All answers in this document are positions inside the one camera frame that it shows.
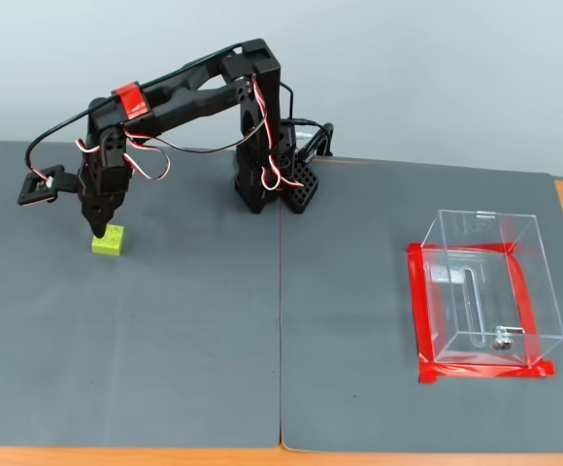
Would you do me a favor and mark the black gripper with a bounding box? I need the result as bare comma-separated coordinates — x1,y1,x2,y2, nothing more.
77,144,134,239

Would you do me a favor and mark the green lego block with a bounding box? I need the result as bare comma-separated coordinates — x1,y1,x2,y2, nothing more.
91,223,128,257

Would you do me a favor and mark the transparent acrylic box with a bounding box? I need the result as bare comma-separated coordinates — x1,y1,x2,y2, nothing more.
419,208,563,369

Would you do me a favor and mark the metal box lock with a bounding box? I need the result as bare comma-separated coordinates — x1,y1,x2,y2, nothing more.
490,324,526,352

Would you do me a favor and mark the red tape wrap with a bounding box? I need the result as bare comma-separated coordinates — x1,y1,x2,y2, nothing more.
111,82,149,120

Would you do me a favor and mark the grey mat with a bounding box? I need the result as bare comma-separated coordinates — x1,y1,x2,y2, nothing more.
0,139,283,449
279,153,563,455

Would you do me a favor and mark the red tape strip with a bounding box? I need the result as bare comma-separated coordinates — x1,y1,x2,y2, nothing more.
416,359,556,385
506,250,541,371
406,241,434,385
407,240,521,257

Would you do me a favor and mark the red white black servo wire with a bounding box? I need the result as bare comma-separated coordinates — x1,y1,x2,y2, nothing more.
249,72,308,193
75,120,173,183

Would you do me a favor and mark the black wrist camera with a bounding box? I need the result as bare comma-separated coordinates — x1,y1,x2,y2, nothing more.
16,164,81,208

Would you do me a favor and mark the long black camera cable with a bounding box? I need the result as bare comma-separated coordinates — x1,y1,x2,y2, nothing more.
22,40,264,172

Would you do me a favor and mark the thin dark wire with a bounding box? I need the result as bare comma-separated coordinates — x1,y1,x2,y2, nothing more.
150,123,266,155

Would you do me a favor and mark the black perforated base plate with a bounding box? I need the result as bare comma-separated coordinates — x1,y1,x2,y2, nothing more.
280,156,321,216

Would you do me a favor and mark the black power cable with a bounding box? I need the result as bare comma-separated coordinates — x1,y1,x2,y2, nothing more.
279,81,337,162

